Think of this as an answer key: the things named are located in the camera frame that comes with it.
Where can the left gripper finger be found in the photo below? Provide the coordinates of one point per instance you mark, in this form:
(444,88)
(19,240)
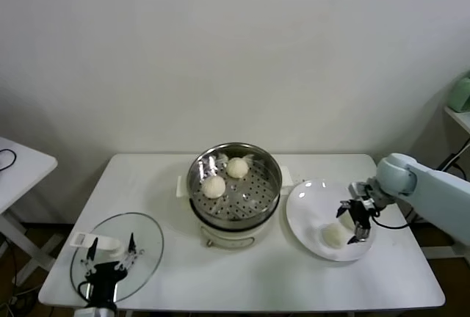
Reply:
(92,248)
(131,243)

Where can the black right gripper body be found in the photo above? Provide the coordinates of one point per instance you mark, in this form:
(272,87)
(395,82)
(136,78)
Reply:
(360,214)

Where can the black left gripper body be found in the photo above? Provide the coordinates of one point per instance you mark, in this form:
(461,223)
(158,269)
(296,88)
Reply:
(106,280)

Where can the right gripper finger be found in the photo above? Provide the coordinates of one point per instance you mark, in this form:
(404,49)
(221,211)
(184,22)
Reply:
(358,238)
(343,207)

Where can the white steamed baozi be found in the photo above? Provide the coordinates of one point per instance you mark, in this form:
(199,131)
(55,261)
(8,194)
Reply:
(236,167)
(332,237)
(347,221)
(214,186)

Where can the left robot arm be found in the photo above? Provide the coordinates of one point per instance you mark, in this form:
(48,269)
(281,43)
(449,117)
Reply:
(97,311)

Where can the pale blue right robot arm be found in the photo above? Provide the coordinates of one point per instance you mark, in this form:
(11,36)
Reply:
(433,192)

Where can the perforated steel steamer basket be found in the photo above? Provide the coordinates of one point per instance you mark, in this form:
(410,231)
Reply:
(257,192)

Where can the steel steamer pot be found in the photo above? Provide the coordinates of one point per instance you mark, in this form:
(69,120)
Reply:
(227,239)

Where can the round glass pot lid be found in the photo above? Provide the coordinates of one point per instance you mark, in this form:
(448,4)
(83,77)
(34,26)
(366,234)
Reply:
(150,236)

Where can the white round plate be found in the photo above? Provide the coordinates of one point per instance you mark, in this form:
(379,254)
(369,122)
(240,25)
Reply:
(304,218)

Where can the white side table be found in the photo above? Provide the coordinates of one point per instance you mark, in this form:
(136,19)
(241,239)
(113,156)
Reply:
(29,170)

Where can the white shelf board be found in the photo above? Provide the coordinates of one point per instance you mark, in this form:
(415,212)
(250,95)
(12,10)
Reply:
(459,119)

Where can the pale green appliance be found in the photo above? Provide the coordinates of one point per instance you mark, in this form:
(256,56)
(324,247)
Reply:
(460,97)

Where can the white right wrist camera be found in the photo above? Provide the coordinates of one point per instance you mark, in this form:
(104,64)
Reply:
(358,188)

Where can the white stand base frame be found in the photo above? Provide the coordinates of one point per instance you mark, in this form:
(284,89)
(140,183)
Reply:
(438,252)

